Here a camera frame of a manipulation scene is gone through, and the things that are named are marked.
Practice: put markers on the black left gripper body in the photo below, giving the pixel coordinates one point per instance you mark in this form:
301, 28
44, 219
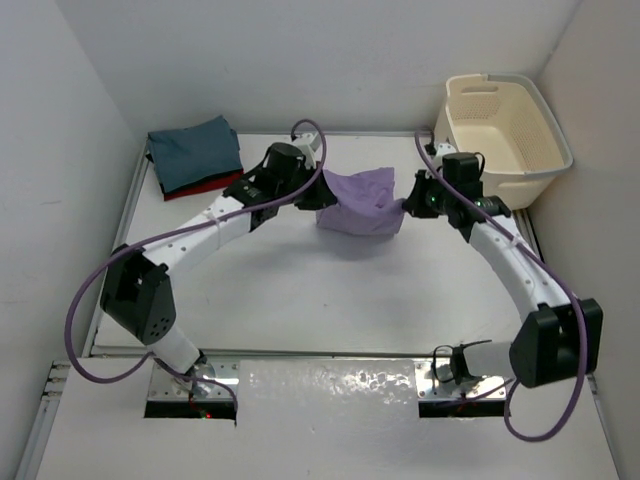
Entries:
314, 189

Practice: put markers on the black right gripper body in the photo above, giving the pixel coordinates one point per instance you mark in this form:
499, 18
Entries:
417, 198

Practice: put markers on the lavender t shirt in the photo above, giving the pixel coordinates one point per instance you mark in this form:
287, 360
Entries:
365, 206

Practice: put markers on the red t shirt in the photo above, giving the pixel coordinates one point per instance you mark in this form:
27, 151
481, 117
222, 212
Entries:
204, 186

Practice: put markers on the teal t shirt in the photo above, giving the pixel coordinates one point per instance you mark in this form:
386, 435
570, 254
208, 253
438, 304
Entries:
213, 135

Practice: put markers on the black t shirt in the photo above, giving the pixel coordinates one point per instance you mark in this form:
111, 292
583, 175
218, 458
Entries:
176, 171

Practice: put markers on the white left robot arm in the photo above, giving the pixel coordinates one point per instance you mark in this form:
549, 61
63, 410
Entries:
137, 292

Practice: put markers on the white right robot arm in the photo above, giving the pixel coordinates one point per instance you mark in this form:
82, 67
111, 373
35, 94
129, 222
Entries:
560, 334

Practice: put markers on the cream plastic laundry basket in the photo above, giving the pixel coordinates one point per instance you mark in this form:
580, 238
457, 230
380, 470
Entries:
506, 119

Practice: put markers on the white front cover panel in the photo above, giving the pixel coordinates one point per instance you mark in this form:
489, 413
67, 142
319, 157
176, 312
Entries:
308, 419

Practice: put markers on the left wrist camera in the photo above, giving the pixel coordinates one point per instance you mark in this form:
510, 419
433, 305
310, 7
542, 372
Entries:
309, 144

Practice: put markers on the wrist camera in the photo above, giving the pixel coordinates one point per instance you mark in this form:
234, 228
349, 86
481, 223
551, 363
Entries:
309, 144
438, 151

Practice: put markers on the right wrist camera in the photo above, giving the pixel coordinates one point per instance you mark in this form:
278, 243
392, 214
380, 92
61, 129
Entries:
438, 151

